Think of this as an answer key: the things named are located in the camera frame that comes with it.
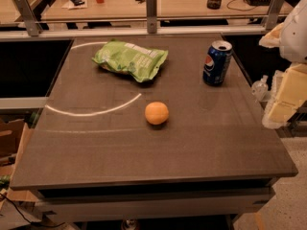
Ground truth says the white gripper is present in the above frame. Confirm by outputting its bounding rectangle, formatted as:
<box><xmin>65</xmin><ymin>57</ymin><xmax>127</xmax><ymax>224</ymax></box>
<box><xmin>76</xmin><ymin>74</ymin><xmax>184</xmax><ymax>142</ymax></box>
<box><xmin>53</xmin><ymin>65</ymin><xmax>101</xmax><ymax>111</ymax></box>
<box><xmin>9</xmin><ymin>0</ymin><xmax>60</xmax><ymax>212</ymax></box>
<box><xmin>259</xmin><ymin>0</ymin><xmax>307</xmax><ymax>129</ymax></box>

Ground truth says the orange fruit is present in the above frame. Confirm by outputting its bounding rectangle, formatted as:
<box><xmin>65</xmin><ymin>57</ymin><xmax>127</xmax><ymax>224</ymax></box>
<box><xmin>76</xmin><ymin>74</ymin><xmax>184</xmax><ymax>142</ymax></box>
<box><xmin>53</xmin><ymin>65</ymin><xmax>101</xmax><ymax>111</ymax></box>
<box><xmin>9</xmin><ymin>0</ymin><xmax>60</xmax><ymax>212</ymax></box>
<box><xmin>145</xmin><ymin>102</ymin><xmax>169</xmax><ymax>125</ymax></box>

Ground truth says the green rice chip bag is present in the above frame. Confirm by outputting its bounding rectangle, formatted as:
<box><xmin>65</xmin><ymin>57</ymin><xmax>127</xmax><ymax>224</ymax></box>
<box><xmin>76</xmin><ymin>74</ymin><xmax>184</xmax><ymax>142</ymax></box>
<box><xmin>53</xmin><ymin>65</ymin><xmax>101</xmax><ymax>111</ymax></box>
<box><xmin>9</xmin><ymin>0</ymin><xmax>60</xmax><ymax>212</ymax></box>
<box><xmin>92</xmin><ymin>40</ymin><xmax>168</xmax><ymax>82</ymax></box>

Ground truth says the clear plastic bottle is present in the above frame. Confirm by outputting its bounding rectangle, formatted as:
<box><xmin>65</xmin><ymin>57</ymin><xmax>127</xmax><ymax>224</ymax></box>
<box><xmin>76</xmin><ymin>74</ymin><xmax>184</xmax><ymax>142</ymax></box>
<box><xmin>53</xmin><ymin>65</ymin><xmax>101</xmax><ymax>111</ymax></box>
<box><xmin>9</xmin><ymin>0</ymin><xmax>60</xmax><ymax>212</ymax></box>
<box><xmin>251</xmin><ymin>75</ymin><xmax>269</xmax><ymax>102</ymax></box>

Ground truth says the blue Pepsi can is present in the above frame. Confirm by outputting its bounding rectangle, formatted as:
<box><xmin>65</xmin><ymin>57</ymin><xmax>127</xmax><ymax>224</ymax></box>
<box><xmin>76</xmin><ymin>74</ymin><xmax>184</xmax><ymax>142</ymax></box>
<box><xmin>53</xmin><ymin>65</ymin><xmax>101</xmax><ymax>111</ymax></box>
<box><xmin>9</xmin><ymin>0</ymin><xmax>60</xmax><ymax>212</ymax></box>
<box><xmin>202</xmin><ymin>40</ymin><xmax>232</xmax><ymax>86</ymax></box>

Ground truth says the black mesh pen cup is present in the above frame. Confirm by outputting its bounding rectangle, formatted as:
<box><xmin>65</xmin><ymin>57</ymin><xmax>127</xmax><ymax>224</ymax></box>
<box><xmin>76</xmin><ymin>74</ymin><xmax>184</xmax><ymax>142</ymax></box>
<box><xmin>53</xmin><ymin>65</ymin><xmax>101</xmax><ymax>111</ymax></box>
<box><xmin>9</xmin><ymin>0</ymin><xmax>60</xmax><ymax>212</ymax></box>
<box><xmin>207</xmin><ymin>0</ymin><xmax>222</xmax><ymax>10</ymax></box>

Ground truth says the right metal divider bracket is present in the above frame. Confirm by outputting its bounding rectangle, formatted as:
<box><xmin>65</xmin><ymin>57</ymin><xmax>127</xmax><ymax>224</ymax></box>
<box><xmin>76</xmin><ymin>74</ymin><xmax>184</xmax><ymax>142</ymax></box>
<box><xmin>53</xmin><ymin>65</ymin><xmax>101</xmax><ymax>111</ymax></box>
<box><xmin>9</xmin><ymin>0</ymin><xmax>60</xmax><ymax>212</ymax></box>
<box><xmin>262</xmin><ymin>0</ymin><xmax>285</xmax><ymax>31</ymax></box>

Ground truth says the metal divider bracket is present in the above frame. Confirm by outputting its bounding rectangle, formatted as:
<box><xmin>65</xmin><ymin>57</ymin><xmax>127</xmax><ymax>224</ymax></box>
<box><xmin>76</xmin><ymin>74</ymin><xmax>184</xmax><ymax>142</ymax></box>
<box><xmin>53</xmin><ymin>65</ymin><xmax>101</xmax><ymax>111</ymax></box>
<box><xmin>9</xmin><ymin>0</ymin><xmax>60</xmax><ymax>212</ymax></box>
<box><xmin>262</xmin><ymin>0</ymin><xmax>285</xmax><ymax>31</ymax></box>
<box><xmin>13</xmin><ymin>0</ymin><xmax>42</xmax><ymax>36</ymax></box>
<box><xmin>146</xmin><ymin>0</ymin><xmax>157</xmax><ymax>34</ymax></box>

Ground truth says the black cable on desk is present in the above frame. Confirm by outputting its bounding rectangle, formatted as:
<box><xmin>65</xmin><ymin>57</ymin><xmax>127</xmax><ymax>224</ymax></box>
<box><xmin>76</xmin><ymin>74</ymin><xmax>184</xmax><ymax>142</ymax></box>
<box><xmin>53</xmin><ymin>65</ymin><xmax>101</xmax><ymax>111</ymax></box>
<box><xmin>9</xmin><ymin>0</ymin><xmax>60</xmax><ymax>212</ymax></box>
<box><xmin>225</xmin><ymin>0</ymin><xmax>257</xmax><ymax>12</ymax></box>

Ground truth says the middle metal divider bracket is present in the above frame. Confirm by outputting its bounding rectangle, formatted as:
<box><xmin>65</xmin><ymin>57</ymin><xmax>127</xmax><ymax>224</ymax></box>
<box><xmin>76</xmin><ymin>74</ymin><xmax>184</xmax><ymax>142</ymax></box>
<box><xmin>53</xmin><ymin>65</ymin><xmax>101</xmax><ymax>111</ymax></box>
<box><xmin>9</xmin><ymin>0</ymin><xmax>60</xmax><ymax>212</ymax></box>
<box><xmin>146</xmin><ymin>0</ymin><xmax>157</xmax><ymax>34</ymax></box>

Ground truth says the left metal divider bracket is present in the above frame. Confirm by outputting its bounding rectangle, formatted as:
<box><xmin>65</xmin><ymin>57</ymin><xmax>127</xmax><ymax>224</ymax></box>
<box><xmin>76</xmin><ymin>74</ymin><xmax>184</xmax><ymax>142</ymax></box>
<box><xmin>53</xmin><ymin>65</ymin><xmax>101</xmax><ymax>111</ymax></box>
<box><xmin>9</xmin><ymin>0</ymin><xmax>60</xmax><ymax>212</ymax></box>
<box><xmin>13</xmin><ymin>0</ymin><xmax>42</xmax><ymax>36</ymax></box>

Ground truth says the black floor cable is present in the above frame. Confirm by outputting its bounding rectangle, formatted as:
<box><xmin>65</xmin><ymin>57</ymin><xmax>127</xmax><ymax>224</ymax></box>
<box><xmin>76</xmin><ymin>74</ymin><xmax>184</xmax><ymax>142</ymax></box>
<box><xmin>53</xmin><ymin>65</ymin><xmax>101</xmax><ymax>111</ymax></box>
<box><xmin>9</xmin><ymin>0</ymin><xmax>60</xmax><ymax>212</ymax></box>
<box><xmin>0</xmin><ymin>192</ymin><xmax>65</xmax><ymax>228</ymax></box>

